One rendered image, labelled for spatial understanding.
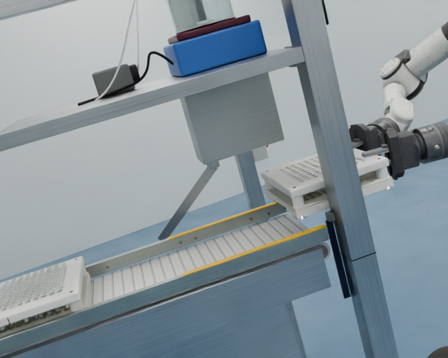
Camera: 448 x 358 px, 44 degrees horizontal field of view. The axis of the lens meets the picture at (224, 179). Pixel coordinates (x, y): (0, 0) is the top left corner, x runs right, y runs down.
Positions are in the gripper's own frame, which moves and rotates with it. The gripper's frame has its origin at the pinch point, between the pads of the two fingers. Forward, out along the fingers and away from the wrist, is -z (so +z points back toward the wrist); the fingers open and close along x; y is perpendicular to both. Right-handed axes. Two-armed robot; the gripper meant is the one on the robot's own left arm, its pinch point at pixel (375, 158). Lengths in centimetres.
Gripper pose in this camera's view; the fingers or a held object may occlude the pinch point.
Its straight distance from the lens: 139.8
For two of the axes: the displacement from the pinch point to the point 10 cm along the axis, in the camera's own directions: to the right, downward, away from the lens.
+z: 9.7, -2.5, 0.2
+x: 2.4, 9.4, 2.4
